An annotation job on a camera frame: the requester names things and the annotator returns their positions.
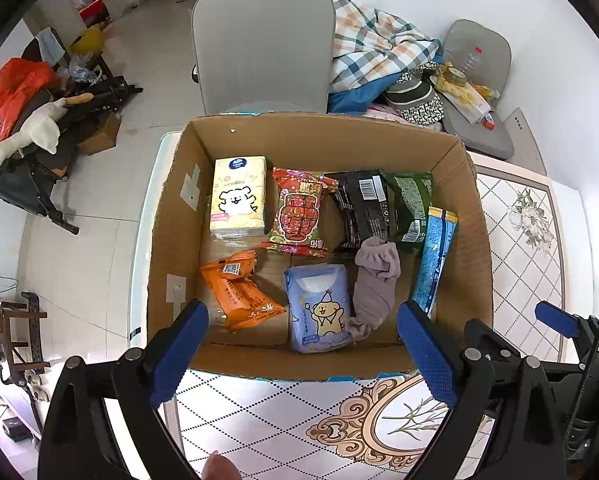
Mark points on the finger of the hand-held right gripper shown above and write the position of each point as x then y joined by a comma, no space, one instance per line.
557,317
489,337

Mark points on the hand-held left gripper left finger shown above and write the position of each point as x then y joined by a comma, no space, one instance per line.
177,355

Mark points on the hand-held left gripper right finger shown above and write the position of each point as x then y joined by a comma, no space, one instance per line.
429,355

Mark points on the orange snack packet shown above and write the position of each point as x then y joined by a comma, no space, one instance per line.
239,295

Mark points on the grey sock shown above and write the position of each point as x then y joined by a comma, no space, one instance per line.
374,280

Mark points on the long blue snack packet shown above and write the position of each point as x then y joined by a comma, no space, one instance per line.
437,255

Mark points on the blue tissue pack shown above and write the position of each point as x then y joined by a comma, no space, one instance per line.
317,310

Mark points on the green snack packet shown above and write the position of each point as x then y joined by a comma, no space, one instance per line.
412,205

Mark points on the black snack packet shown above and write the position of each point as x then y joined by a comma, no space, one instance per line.
362,205

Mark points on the yellow bear tissue pack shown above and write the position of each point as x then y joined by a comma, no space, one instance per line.
237,195

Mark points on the red snack packet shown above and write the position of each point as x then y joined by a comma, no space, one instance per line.
299,210

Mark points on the person's left hand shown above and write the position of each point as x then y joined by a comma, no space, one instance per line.
220,469

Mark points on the dark wooden chair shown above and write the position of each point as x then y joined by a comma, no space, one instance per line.
29,330

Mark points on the small black device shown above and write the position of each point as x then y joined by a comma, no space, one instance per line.
15,429

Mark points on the white board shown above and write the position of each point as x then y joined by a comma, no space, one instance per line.
524,142

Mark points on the small red box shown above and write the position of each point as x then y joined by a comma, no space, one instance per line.
488,121

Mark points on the black stroller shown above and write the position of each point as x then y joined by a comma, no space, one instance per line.
24,185

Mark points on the small cardboard box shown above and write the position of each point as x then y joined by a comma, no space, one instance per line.
99,135

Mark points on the yellow snack bag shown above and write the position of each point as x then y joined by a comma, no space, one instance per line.
485,91

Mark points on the pink cloth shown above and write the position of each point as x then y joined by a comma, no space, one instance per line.
384,114

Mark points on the patterned hat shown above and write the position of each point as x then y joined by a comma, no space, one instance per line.
414,102

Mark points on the brown tape roll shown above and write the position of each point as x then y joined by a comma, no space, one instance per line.
452,77

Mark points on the white goose plush toy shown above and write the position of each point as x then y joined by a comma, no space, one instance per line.
34,127

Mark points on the clear plastic bottle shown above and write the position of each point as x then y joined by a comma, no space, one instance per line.
470,62

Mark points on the low grey chair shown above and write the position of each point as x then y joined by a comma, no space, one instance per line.
479,35

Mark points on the orange plastic bag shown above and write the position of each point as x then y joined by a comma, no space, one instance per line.
9,95

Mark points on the plaid blanket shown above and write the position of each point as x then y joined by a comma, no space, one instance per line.
374,40

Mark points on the tall grey chair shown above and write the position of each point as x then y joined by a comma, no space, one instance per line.
264,45

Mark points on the light blue cloth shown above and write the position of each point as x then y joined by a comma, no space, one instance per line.
52,47

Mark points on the red cloth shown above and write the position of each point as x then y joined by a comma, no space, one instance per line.
93,11

